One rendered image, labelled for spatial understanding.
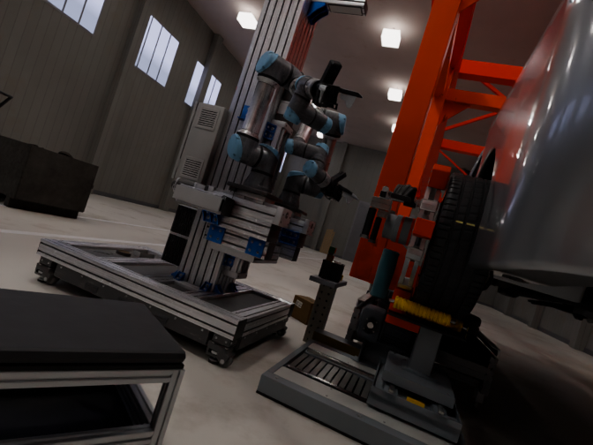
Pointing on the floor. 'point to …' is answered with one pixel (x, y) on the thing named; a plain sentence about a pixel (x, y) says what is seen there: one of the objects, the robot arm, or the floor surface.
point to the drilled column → (325, 297)
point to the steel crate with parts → (43, 179)
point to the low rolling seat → (83, 371)
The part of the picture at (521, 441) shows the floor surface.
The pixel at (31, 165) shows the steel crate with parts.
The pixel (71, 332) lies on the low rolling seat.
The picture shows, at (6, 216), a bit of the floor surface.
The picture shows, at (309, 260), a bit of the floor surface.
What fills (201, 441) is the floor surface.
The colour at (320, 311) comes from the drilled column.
